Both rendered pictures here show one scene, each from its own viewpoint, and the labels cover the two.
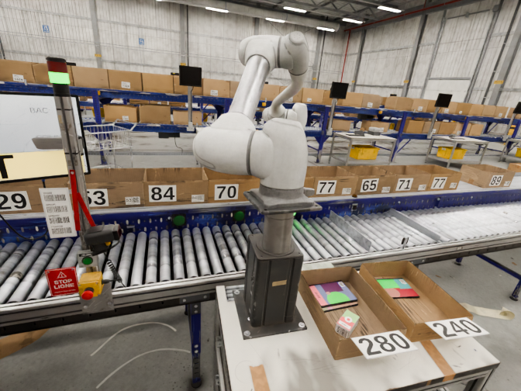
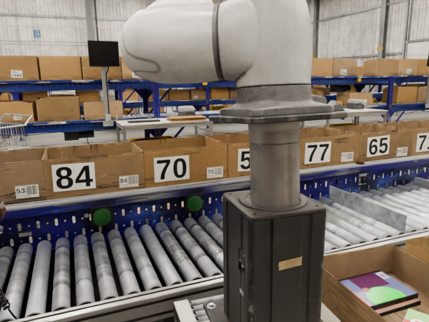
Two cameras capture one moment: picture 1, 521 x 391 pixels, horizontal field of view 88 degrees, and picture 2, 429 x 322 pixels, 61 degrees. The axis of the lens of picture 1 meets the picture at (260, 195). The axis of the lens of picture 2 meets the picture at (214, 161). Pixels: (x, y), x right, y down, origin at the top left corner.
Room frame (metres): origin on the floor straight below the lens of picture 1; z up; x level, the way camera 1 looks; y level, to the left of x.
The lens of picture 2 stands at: (0.12, 0.07, 1.34)
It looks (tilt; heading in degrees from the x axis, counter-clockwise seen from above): 12 degrees down; 359
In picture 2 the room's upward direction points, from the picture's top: 1 degrees counter-clockwise
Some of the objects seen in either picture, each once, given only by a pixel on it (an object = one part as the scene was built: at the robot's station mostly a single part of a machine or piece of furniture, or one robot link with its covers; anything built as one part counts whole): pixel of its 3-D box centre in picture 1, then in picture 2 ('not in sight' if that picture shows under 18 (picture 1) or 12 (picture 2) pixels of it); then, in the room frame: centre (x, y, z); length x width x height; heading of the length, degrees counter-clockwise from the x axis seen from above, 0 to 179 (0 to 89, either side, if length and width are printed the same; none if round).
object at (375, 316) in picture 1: (344, 305); (402, 303); (0.91, -0.40, 0.80); 0.38 x 0.28 x 0.10; 15
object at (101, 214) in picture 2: (179, 220); (102, 217); (1.51, 0.50, 0.81); 0.07 x 0.01 x 0.07; 110
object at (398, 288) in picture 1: (393, 288); not in sight; (1.10, -0.70, 0.76); 0.19 x 0.14 x 0.02; 100
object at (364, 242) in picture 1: (347, 230); (362, 207); (1.68, -0.63, 0.76); 0.46 x 0.01 x 0.09; 20
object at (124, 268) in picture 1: (125, 259); (18, 280); (1.19, 0.68, 0.72); 0.52 x 0.05 x 0.05; 20
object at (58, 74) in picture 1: (58, 72); not in sight; (0.91, 0.67, 1.62); 0.05 x 0.05 x 0.06
